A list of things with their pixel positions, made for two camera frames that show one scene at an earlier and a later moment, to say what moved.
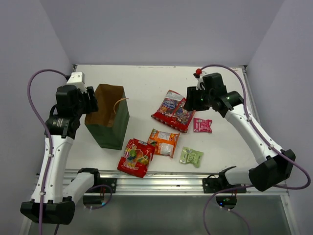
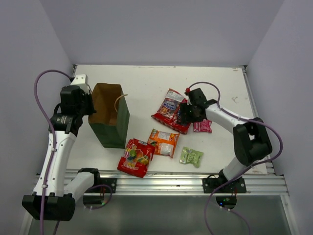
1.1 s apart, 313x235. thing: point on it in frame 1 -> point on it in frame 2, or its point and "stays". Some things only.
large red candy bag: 171,113 stays
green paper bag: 109,123 stays
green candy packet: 190,156 stays
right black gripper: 191,103 -> 184,108
